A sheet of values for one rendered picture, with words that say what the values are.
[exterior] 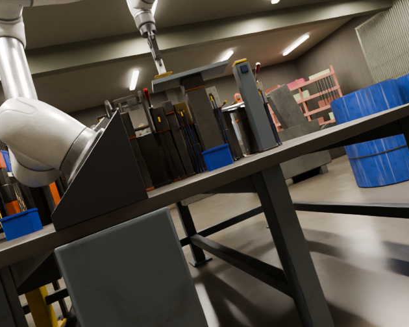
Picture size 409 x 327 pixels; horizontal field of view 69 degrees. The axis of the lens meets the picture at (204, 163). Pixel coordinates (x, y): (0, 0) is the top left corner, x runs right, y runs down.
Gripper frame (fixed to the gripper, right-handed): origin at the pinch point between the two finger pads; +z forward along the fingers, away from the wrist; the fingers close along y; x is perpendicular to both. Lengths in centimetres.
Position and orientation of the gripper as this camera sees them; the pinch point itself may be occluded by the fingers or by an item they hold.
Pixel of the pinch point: (160, 67)
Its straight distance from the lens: 148.9
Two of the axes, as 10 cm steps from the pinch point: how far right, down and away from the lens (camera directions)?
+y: -1.8, 0.6, 9.8
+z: 3.2, 9.5, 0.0
